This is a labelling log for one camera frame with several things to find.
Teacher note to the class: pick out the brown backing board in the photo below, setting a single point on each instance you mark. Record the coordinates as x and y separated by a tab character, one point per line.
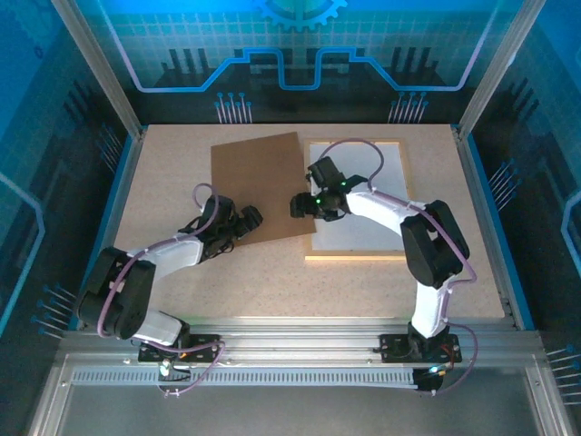
258	181

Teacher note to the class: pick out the light wooden picture frame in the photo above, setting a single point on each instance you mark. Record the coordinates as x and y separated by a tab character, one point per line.
354	254

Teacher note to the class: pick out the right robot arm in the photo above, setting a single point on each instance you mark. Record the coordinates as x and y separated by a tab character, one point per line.
377	211

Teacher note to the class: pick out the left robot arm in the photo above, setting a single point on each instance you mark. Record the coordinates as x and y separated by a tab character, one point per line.
172	259

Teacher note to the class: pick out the small led circuit module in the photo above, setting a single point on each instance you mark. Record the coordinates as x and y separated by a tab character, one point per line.
429	380
168	370

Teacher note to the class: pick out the grey metal bottom tray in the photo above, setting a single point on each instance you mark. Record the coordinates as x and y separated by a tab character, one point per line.
295	413

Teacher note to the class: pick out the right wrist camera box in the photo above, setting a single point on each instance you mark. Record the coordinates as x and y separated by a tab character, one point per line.
300	205

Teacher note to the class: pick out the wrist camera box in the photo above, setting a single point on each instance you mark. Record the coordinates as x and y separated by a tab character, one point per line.
300	205
250	220

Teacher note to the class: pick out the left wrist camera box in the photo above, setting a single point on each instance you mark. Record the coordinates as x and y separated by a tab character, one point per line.
250	220

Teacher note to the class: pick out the aluminium table side rail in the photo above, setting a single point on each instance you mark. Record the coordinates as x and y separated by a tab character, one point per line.
482	204
119	204

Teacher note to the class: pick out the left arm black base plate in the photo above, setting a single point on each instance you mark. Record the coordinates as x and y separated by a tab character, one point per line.
206	341

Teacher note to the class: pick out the aluminium mounting rail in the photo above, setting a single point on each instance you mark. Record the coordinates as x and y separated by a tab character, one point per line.
295	336

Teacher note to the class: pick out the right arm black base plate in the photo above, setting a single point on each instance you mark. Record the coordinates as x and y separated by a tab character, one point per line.
392	345

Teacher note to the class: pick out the aluminium upright post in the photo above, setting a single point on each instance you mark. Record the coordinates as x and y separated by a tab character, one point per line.
501	63
99	63

